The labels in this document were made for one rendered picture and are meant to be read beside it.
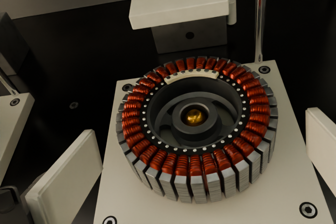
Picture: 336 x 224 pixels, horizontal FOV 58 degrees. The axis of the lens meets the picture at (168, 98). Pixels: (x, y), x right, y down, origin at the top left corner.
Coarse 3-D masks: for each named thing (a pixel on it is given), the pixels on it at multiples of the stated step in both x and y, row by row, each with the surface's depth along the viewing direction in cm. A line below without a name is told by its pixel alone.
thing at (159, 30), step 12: (168, 24) 30; (180, 24) 30; (192, 24) 30; (204, 24) 30; (216, 24) 30; (156, 36) 31; (168, 36) 31; (180, 36) 31; (192, 36) 31; (204, 36) 31; (216, 36) 31; (156, 48) 32; (168, 48) 32; (180, 48) 32; (192, 48) 32
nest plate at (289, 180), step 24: (264, 72) 27; (120, 96) 28; (288, 120) 23; (288, 144) 22; (120, 168) 23; (288, 168) 20; (312, 168) 20; (120, 192) 21; (144, 192) 21; (240, 192) 20; (264, 192) 20; (288, 192) 19; (312, 192) 19; (96, 216) 21; (120, 216) 20; (144, 216) 20; (168, 216) 20; (192, 216) 19; (216, 216) 19; (240, 216) 19; (264, 216) 19; (288, 216) 18; (312, 216) 18
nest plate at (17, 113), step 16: (0, 96) 31; (16, 96) 31; (0, 112) 30; (16, 112) 29; (0, 128) 28; (16, 128) 28; (0, 144) 27; (16, 144) 28; (0, 160) 26; (0, 176) 25
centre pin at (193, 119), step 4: (188, 112) 22; (192, 112) 22; (196, 112) 22; (200, 112) 22; (184, 116) 22; (188, 116) 21; (192, 116) 21; (196, 116) 21; (200, 116) 21; (204, 116) 22; (184, 120) 22; (188, 120) 22; (192, 120) 21; (196, 120) 21; (200, 120) 21; (204, 120) 22; (188, 124) 22; (192, 124) 21; (196, 124) 21; (200, 124) 21
